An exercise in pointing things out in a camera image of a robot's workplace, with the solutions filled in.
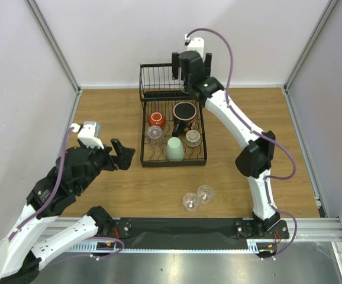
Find short clear glass tumbler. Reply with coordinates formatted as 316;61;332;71
185;130;201;147

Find clear stemless glass front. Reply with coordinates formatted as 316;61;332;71
183;193;200;212

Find clear stemless glass back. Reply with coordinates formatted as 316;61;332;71
180;85;189;94

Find small orange black cup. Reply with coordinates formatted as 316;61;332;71
148;112;166;128

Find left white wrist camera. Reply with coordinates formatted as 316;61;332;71
71;121;104;149

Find left aluminium frame post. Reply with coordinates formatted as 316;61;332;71
24;0;82;92

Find black skull pattern mug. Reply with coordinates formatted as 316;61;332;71
172;101;197;137

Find right aluminium frame post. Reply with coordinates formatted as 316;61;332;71
283;0;340;89

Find grey slotted cable duct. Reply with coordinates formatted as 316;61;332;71
68;240;276;255

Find pale green cup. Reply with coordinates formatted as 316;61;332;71
166;137;185;162

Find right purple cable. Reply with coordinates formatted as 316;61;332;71
185;28;298;258

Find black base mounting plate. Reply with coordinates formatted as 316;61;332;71
98;218;290;245

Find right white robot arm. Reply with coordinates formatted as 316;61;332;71
172;50;280;238

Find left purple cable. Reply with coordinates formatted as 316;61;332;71
8;127;126;263

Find purple cable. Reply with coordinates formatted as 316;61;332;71
185;28;298;258
8;127;126;263

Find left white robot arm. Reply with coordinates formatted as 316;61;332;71
0;138;135;283

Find clear stemless glass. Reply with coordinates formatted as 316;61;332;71
196;185;214;204
180;85;189;94
183;193;200;212

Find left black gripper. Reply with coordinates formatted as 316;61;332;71
76;137;135;192

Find black wire dish rack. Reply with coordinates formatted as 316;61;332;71
139;63;207;167

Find aluminium frame post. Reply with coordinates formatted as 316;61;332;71
24;0;82;92
283;0;340;89

